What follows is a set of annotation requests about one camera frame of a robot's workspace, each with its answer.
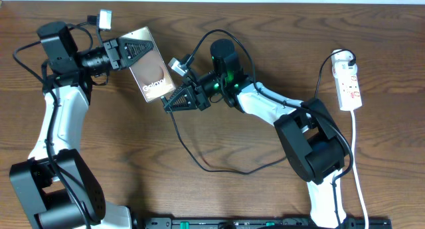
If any black charging cable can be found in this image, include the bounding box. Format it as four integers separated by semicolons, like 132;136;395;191
161;49;357;175

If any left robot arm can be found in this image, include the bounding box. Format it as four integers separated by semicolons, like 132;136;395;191
9;21;156;228

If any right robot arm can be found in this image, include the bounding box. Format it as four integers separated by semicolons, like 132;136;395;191
163;39;354;228

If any white power strip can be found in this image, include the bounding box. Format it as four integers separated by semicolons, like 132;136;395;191
331;49;363;112

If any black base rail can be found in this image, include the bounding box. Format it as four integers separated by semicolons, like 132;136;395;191
132;216;392;229

